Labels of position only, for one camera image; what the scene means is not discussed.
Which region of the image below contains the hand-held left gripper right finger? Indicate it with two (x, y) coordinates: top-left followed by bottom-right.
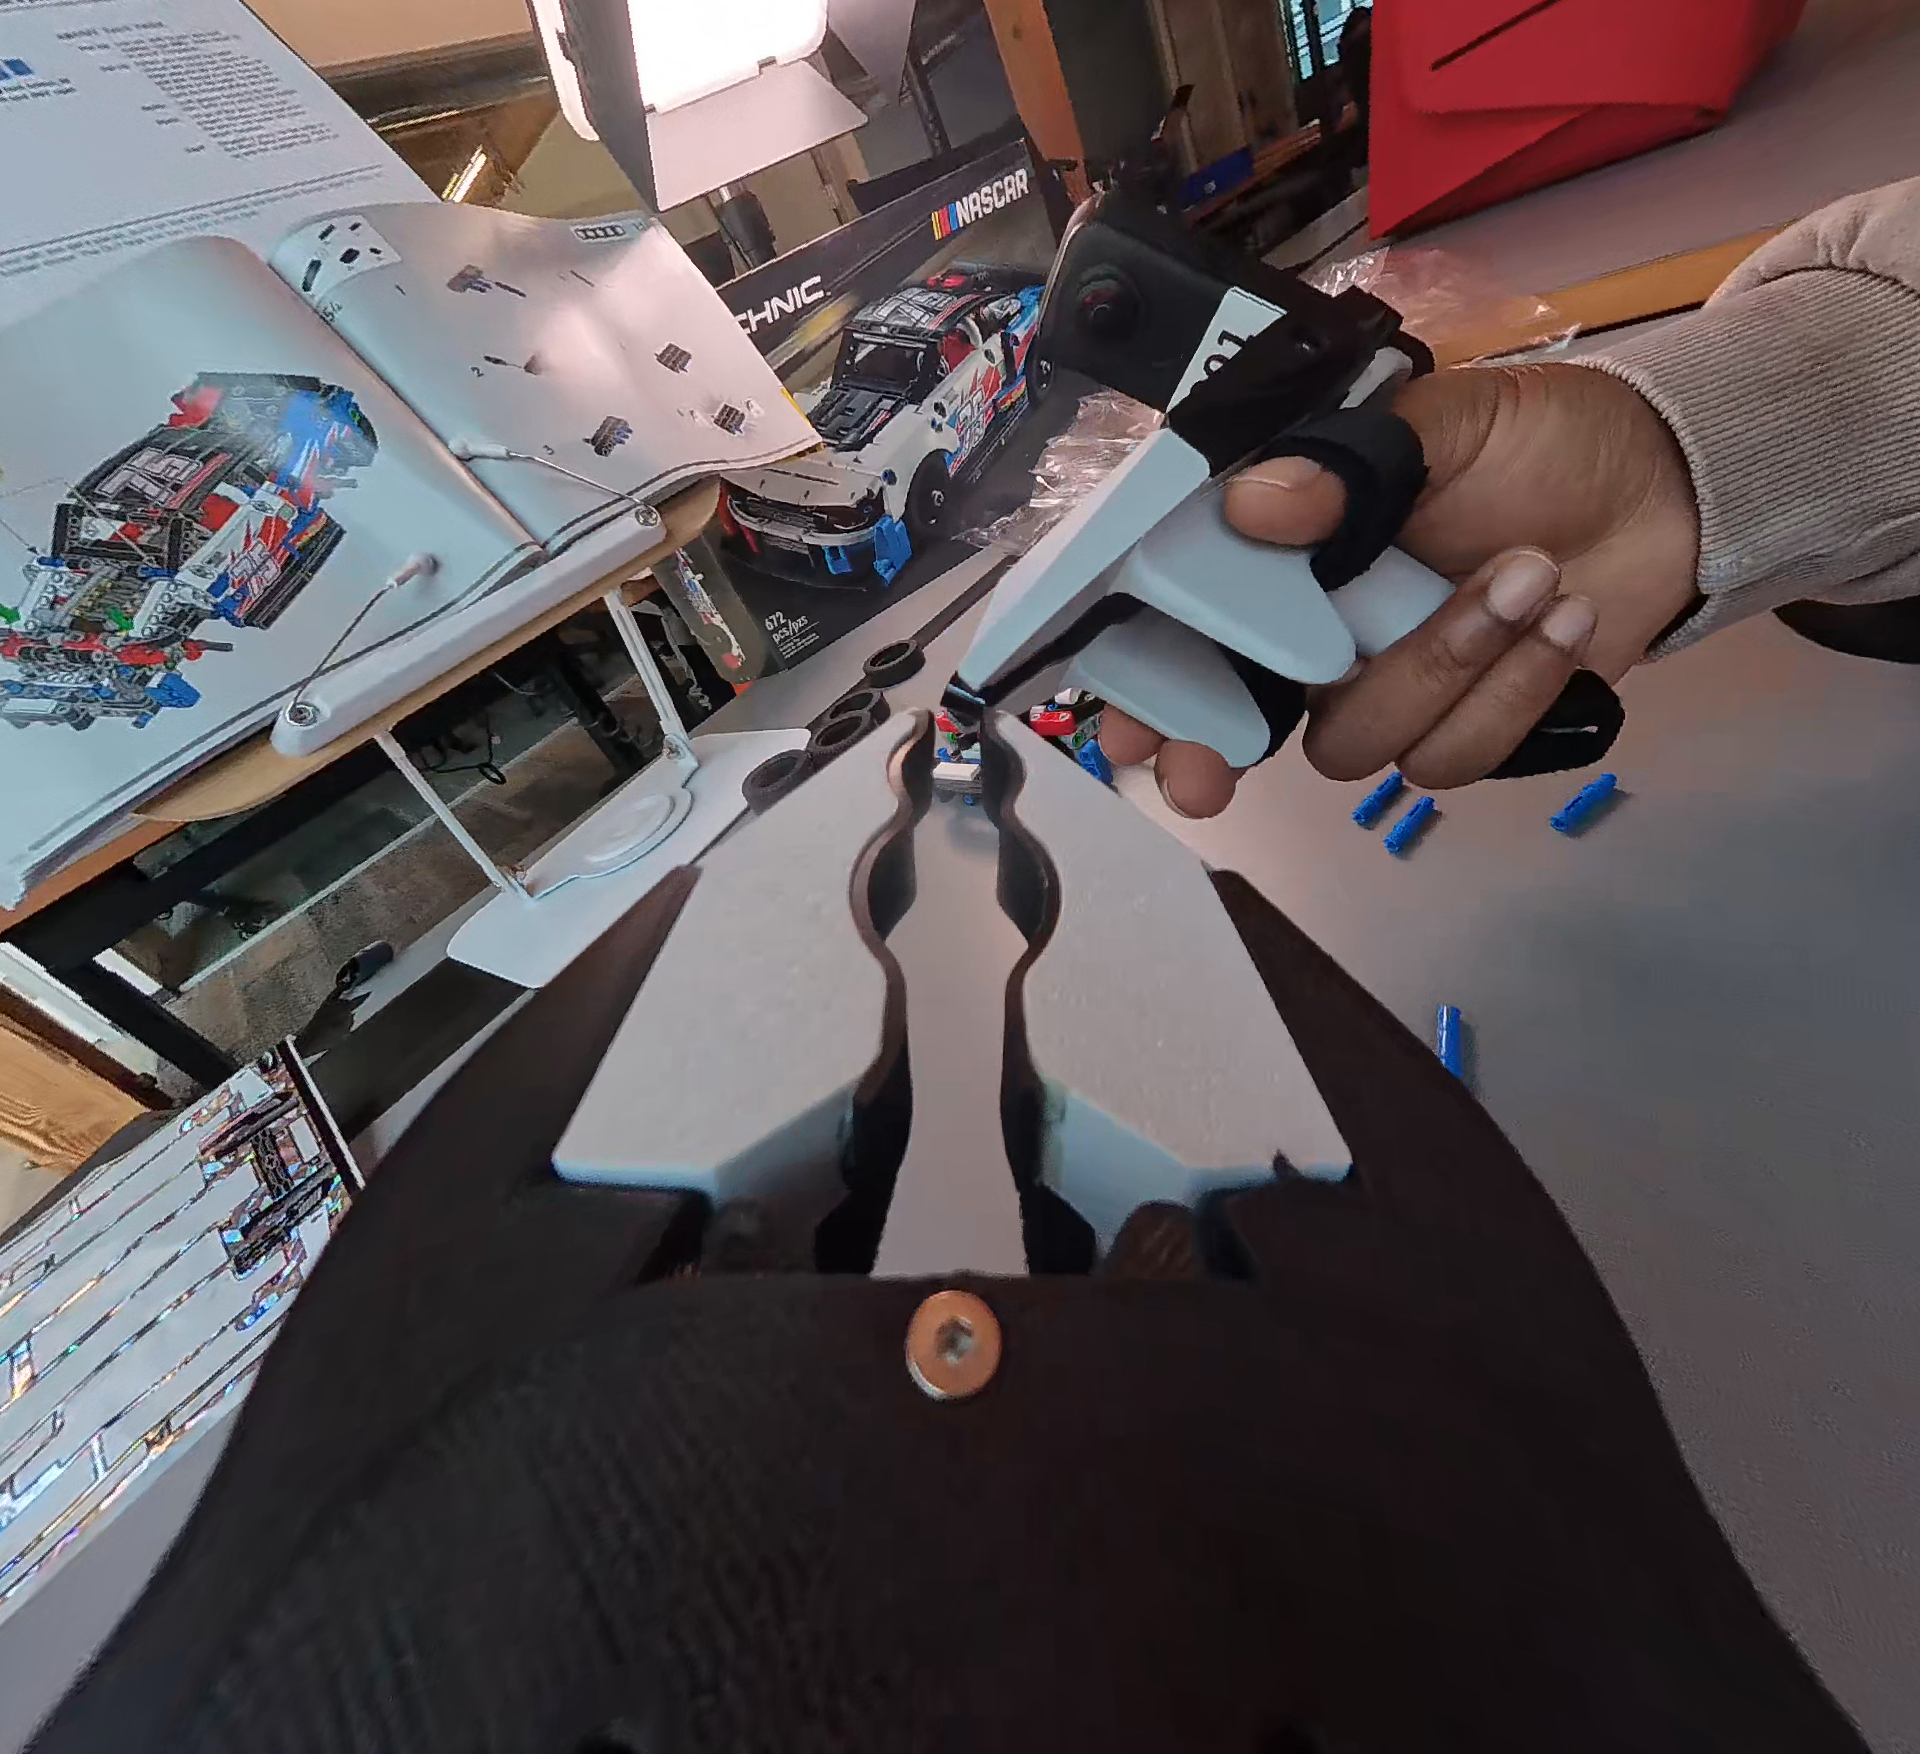
(978, 709), (1358, 1256)

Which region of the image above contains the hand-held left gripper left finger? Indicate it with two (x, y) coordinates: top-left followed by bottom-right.
(550, 709), (931, 1263)

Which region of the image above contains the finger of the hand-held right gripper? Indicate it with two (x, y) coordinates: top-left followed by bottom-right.
(953, 429), (1230, 711)

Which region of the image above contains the brick-built toy race car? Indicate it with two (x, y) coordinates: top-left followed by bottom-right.
(931, 689), (1120, 813)

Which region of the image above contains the person's right forearm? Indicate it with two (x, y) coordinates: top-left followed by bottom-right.
(1590, 176), (1920, 664)

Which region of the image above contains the person's right hand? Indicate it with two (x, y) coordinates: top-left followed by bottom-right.
(1101, 358), (1706, 823)

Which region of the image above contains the background storage shelf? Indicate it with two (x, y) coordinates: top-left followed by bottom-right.
(1110, 80), (1369, 273)

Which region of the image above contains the silver monitor stand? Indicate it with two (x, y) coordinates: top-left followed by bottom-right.
(270, 435), (820, 993)

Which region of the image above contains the Lego set box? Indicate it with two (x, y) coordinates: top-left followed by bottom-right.
(665, 140), (1104, 699)

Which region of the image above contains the pile of clear plastic bags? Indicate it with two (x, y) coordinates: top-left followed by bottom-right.
(960, 242), (1570, 564)

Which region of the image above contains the tan wooden board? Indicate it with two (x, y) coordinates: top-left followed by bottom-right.
(1424, 226), (1794, 369)

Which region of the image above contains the sticker sheet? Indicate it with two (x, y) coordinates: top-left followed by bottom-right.
(0, 1041), (365, 1607)

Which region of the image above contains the open instruction booklet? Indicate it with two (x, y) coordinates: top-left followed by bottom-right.
(0, 200), (823, 894)

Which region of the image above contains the white printed instruction board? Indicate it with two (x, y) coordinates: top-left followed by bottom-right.
(0, 0), (437, 286)

